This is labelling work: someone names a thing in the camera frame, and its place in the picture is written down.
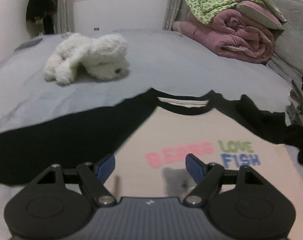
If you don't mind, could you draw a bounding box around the beige black raglan shirt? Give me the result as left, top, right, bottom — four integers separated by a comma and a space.
0, 89, 303, 209

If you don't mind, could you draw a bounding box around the white plush dog toy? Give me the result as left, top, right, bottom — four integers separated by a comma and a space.
43, 33, 129, 85

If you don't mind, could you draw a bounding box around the grey bed cover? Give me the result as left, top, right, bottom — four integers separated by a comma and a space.
266, 0, 303, 82

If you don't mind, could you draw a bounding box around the dark tablet on bed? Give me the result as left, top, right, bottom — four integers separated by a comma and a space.
14, 38, 43, 51

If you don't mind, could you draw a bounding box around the pink rolled quilt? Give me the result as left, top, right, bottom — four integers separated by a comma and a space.
179, 9, 274, 63

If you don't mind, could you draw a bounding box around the pink grey pillow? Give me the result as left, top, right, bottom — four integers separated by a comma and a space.
236, 1, 283, 30

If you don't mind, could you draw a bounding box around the hanging black coat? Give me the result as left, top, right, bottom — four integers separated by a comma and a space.
26, 0, 58, 35

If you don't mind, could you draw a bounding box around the right side lace curtain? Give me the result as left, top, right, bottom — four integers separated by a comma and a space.
162, 0, 182, 30

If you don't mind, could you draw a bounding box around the white lace curtain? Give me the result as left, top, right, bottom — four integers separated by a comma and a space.
56, 0, 74, 34

